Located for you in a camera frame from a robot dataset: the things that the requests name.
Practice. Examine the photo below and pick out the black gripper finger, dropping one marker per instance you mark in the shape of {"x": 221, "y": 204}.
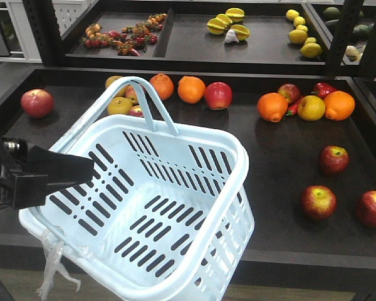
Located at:
{"x": 37, "y": 172}

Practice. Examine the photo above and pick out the light blue plastic basket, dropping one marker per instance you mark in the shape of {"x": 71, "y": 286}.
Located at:
{"x": 165, "y": 216}

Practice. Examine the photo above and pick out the red apple far left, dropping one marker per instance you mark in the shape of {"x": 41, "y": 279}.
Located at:
{"x": 37, "y": 103}

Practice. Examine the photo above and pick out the yellow apple front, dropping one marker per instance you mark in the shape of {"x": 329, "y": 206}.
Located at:
{"x": 119, "y": 105}

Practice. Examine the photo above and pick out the dark red apple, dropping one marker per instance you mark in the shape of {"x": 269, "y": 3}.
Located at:
{"x": 136, "y": 111}

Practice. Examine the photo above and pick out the small red apple rear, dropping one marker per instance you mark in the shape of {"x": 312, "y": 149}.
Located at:
{"x": 131, "y": 94}

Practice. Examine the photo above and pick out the orange left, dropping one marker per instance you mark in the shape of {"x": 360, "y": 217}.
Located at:
{"x": 163, "y": 85}

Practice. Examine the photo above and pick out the orange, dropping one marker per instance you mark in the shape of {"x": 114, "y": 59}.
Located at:
{"x": 191, "y": 89}
{"x": 272, "y": 107}
{"x": 339, "y": 105}
{"x": 163, "y": 85}

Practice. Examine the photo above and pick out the red apple beside oranges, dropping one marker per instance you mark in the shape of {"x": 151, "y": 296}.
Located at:
{"x": 218, "y": 96}

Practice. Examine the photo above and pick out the white garlic bulb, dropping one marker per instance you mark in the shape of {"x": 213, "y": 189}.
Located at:
{"x": 231, "y": 37}

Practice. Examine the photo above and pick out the orange middle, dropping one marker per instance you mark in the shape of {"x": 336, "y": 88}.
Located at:
{"x": 272, "y": 107}

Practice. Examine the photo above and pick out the red chili pepper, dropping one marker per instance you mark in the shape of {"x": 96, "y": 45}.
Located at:
{"x": 293, "y": 109}

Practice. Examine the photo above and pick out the red apple small middle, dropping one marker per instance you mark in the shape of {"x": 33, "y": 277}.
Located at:
{"x": 290, "y": 92}

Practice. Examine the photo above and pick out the black wooden display stand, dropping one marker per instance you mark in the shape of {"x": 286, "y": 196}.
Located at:
{"x": 287, "y": 249}

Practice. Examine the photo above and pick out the yellow round fruit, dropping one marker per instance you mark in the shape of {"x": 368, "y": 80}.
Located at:
{"x": 311, "y": 108}

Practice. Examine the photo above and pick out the red apple front lower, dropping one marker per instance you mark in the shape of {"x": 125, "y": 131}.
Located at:
{"x": 318, "y": 202}

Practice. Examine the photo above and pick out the red bell pepper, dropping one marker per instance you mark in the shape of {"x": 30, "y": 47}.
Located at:
{"x": 322, "y": 90}

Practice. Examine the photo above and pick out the red apple front upper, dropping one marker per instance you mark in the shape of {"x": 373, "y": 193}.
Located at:
{"x": 333, "y": 160}

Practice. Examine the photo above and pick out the orange right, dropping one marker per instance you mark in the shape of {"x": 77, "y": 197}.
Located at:
{"x": 339, "y": 105}

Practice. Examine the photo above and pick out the red apple front right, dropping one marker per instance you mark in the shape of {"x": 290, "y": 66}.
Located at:
{"x": 366, "y": 209}

